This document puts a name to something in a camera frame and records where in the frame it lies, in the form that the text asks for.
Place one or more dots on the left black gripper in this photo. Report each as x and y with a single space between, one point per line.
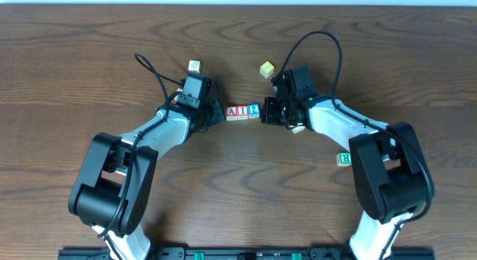
215 111

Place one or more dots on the red letter I block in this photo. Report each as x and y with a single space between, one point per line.
242 112

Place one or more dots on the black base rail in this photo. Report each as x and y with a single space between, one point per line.
179 253

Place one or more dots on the plain white wooden block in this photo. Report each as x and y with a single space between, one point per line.
298 129

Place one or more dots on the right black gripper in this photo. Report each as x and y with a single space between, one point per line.
270 110

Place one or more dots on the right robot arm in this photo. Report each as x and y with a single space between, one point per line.
391 177

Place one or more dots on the white block soccer ball picture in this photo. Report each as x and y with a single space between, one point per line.
194 66

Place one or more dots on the red letter A block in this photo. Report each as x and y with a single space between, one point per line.
231 114

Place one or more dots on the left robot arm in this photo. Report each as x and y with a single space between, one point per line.
112 189

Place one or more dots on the green letter R block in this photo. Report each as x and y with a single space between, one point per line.
343 159

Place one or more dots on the blue number 2 block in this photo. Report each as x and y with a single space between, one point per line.
253 111

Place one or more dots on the yellow top letter block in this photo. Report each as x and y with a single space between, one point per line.
266 69

